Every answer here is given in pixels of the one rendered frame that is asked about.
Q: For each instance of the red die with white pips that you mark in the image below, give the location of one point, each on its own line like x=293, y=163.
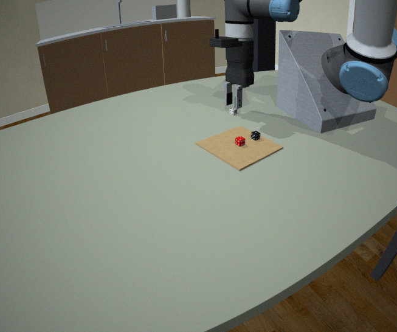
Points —
x=240, y=141

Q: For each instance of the tan mat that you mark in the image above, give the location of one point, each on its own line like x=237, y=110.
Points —
x=223, y=147

